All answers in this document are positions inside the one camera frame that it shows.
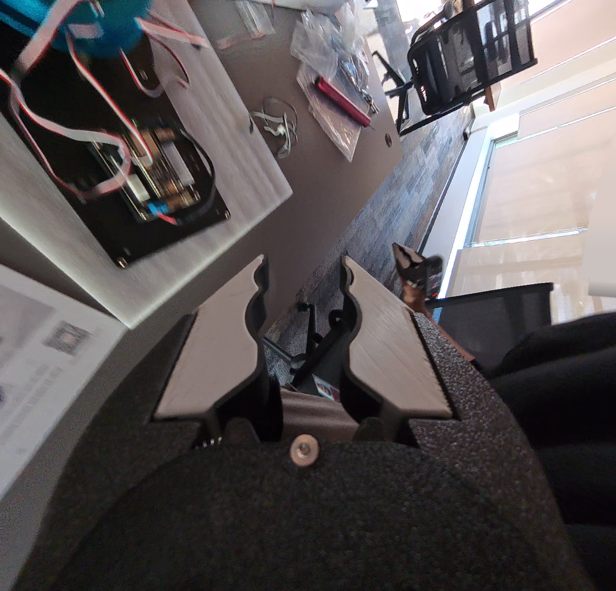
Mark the black mesh office chair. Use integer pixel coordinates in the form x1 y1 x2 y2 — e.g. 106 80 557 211
371 0 539 137

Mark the beige window blind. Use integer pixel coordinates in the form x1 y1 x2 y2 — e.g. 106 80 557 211
462 105 616 245

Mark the instruction booklet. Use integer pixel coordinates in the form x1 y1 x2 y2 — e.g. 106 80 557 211
0 264 128 500

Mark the white foam sheet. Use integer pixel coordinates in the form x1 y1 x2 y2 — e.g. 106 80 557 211
0 0 293 329

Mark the small clear parts bag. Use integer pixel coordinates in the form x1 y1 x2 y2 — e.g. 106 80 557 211
235 0 275 40

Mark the control circuit board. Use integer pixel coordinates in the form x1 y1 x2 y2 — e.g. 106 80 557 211
89 126 215 221

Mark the grey desk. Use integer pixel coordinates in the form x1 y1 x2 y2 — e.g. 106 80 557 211
0 0 404 591

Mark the flat clear plastic bag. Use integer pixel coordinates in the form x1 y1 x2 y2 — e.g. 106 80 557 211
297 64 373 162

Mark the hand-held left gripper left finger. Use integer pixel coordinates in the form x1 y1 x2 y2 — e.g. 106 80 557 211
153 254 284 443

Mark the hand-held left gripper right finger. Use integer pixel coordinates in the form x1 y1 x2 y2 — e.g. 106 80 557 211
338 255 454 443

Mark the grey cable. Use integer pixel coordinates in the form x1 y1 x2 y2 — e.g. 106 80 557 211
249 98 299 159

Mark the red handled screwdriver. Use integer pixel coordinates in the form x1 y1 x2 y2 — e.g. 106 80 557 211
314 77 373 129

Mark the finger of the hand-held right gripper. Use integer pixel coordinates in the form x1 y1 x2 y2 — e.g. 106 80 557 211
392 242 425 285

